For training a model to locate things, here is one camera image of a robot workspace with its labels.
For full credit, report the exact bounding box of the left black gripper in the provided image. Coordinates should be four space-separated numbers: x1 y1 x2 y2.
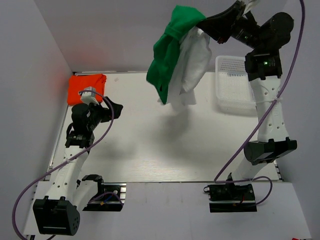
86 97 123 132

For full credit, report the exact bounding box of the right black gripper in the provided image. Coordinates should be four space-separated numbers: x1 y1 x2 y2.
196 0 264 51

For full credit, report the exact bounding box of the green t shirt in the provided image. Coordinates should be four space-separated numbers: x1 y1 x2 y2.
146 5 206 105

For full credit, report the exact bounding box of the white t shirt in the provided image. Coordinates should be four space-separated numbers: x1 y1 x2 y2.
156 0 261 115

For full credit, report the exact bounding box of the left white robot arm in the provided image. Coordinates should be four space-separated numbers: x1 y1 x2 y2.
32 97 123 236

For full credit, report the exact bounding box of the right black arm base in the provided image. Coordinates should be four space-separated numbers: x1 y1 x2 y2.
203 183 257 213

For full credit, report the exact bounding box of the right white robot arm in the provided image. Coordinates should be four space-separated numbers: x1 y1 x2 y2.
197 0 298 200

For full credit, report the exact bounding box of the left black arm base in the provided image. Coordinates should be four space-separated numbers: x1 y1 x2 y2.
83 182 127 212

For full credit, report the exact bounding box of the folded orange t shirt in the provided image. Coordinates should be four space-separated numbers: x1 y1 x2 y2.
66 73 108 106

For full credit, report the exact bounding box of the white plastic basket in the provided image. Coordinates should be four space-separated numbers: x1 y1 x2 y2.
215 55 257 117

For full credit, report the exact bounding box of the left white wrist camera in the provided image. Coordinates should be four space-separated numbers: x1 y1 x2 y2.
78 86 100 105

